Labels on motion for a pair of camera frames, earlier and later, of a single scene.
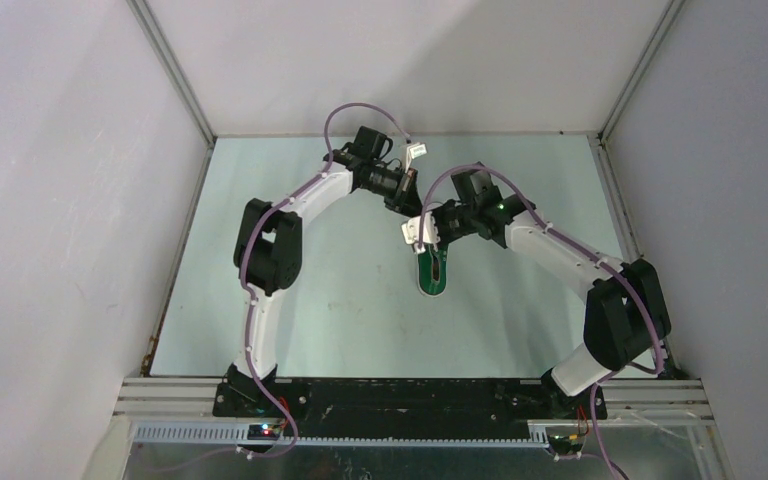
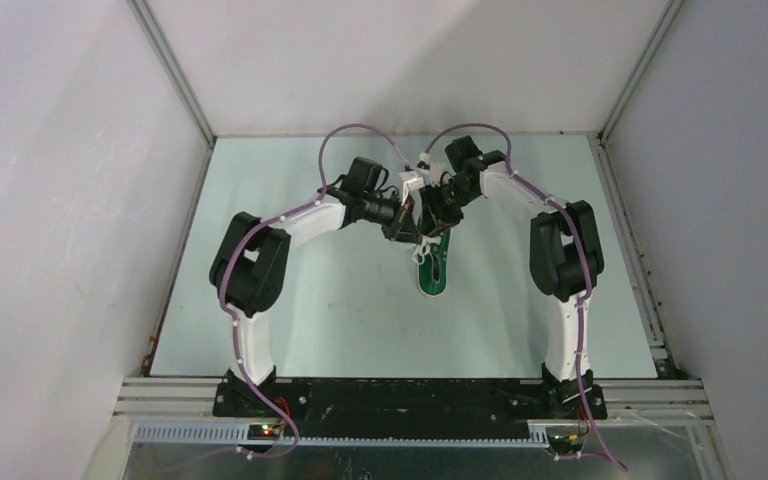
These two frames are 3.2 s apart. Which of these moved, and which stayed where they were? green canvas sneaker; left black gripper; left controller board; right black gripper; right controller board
Moved: right black gripper; left black gripper
Stayed: green canvas sneaker; left controller board; right controller board
